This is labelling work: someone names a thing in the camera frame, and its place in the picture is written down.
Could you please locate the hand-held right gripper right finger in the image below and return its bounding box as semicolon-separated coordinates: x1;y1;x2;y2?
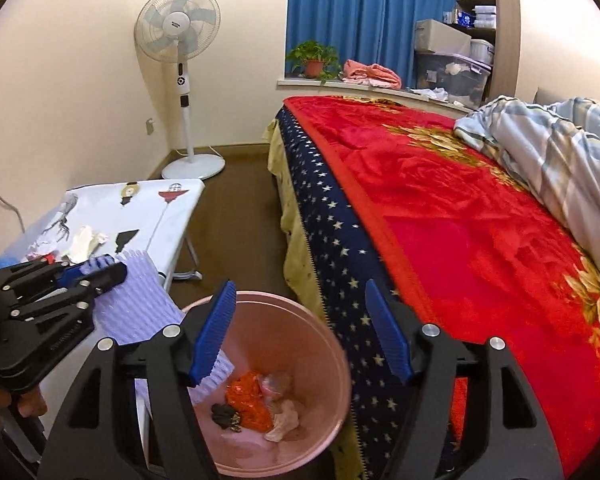
365;279;566;480

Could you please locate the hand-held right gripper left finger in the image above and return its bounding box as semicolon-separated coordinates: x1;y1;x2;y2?
37;280;237;480

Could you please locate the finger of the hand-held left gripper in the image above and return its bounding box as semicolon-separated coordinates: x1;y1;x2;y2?
0;254;117;311
10;261;129;332

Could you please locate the white ribbed foam sheet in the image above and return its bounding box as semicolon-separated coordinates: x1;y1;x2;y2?
92;249;233;407

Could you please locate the orange plastic bag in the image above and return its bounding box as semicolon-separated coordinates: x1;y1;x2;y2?
225;371;276;433

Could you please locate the black yellow wrapper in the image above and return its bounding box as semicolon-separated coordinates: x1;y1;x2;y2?
211;402;246;433

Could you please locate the clear zip bag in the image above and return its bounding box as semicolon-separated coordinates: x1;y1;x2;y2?
257;371;296;403

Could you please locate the pink plastic bin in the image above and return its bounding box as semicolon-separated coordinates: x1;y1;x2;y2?
180;291;352;478

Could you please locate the beige paper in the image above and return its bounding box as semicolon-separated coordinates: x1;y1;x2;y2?
264;399;301;443

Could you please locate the person's left hand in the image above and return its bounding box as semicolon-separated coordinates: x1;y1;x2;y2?
0;385;48;418

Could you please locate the crumpled clear plastic bag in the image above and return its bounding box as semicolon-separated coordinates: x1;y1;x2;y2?
27;232;72;263

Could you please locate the white printed table cloth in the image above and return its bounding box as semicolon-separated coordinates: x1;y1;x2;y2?
0;178;204;291

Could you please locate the bed with starry blanket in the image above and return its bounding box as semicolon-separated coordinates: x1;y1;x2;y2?
265;105;461;480

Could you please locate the red floral blanket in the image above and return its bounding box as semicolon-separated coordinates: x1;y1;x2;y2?
284;95;600;478

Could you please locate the blue striped quilt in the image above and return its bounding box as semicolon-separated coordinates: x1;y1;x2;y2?
452;96;600;281

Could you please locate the pink folded cloth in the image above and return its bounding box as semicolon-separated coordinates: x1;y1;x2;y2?
341;59;403;90

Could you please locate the large clear storage box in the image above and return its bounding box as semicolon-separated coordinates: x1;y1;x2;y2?
414;50;492;108

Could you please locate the white standing fan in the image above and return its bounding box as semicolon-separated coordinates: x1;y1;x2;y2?
134;0;226;181

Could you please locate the potted green plant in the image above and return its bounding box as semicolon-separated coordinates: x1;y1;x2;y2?
285;40;342;81

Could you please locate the small clear storage box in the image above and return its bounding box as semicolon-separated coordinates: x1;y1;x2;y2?
469;39;496;66

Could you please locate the beige cardboard box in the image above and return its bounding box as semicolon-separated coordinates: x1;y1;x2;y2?
414;19;472;56

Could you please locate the wooden bookshelf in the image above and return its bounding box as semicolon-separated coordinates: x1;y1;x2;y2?
452;0;522;106

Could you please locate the blue curtain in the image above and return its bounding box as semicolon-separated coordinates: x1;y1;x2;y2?
287;0;458;91

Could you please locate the grey wall cable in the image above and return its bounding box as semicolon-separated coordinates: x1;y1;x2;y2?
0;140;26;231

